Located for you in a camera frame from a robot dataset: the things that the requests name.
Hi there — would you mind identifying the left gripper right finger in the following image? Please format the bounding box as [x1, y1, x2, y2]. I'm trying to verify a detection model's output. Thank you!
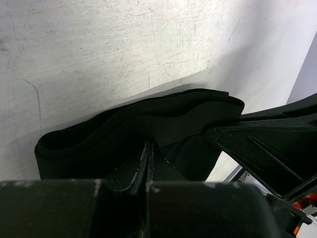
[146, 142, 280, 238]

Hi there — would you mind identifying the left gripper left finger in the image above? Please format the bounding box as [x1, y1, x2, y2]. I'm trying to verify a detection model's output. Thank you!
[0, 141, 150, 238]

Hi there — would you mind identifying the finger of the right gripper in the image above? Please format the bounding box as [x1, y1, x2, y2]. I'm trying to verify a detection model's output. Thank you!
[204, 94, 317, 198]

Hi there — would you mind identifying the black underwear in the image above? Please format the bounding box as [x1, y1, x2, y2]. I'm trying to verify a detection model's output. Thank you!
[35, 89, 245, 179]

